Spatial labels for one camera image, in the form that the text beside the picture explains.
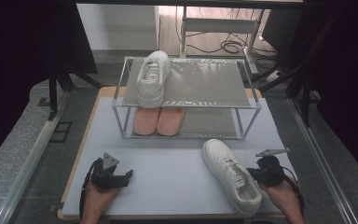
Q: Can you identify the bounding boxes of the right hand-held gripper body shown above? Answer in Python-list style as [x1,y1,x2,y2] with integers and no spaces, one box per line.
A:
[255,147,291,188]

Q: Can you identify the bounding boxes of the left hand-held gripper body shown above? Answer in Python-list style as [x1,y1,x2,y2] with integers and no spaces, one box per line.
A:
[89,151,129,191]

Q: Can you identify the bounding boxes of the white sneaker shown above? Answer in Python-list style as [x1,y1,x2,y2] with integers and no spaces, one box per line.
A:
[201,138,263,218]
[135,49,172,109]

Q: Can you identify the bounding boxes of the pink slipper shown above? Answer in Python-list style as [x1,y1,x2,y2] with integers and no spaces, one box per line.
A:
[156,106,186,137]
[133,106,161,136]

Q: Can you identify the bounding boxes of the two-tier metal shoe rack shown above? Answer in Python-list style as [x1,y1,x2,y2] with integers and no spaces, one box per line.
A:
[111,56,263,140]

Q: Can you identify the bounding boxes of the person's right hand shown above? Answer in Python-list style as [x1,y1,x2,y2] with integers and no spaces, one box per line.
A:
[258,178,302,217]

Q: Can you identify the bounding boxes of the person's left hand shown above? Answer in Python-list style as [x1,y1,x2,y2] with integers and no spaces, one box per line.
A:
[80,182,120,217]

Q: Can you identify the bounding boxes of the black metal stand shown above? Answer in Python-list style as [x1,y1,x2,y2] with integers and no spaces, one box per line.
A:
[251,12,327,127]

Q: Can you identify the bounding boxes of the white power strip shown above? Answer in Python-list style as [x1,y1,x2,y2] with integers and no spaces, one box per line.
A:
[265,69,285,84]

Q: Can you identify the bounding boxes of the black tripod stand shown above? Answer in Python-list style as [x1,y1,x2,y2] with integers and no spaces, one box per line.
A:
[47,57,104,121]

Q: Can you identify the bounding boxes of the dark curtain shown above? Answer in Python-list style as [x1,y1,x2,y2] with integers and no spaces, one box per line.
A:
[0,0,98,172]
[301,0,358,189]

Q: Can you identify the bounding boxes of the dark monitor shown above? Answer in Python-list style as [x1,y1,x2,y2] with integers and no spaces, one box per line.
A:
[261,8,304,54]

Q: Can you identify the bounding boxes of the white cabinet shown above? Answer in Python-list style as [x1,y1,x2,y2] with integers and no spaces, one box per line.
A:
[76,3,160,51]

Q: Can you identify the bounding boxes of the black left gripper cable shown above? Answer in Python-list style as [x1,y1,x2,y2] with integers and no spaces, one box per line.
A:
[78,158,103,218]

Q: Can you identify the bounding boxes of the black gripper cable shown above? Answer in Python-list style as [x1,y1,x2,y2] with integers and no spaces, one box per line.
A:
[78,158,103,218]
[276,166,307,216]

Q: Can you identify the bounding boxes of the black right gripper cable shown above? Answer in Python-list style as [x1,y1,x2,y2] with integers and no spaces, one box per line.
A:
[276,166,307,216]

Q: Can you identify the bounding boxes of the aluminium rail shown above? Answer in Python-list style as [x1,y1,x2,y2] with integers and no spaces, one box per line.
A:
[0,92,73,224]
[287,97,358,224]

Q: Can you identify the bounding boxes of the black floor bracket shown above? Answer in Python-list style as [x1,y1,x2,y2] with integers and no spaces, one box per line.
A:
[49,120,74,144]

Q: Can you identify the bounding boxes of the black floor cables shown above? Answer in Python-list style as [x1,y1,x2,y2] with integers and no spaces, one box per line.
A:
[175,6,278,63]

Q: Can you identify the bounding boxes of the white desk frame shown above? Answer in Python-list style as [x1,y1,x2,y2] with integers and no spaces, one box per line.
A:
[180,6,260,76]

